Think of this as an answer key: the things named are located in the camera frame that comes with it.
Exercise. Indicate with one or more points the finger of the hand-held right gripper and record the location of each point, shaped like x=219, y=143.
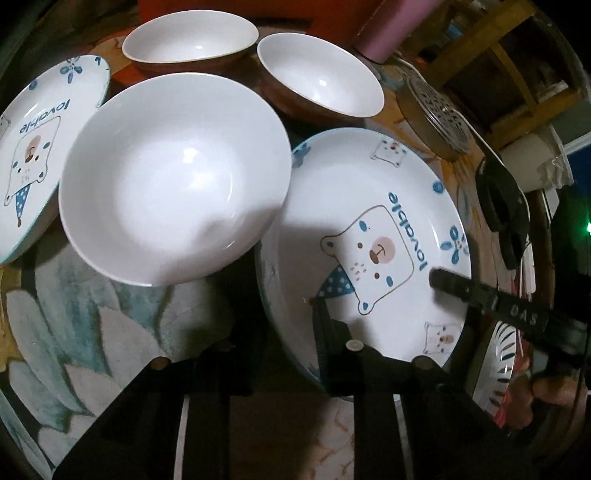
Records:
x=466, y=290

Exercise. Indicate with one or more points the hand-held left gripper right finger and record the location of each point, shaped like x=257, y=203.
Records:
x=323, y=325

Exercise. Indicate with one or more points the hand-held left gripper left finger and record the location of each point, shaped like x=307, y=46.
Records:
x=207, y=383

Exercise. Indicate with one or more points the bear print plate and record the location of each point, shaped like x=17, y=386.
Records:
x=37, y=152
x=392, y=221

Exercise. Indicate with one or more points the large white bowl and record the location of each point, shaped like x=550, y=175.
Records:
x=175, y=180

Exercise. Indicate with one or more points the white bowl brown outside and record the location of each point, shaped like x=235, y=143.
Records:
x=318, y=69
x=189, y=41

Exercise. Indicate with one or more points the person's right hand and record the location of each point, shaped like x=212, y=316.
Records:
x=554, y=394

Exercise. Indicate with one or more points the striped pattern plate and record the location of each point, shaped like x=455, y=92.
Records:
x=501, y=360

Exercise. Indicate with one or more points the floral tablecloth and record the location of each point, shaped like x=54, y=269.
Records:
x=92, y=332

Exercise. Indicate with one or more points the round perforated metal lid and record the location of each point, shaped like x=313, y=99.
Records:
x=438, y=115

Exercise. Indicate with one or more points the pink tumbler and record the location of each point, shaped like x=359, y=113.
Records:
x=383, y=37

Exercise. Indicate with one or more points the wooden shelf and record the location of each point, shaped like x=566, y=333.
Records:
x=508, y=23

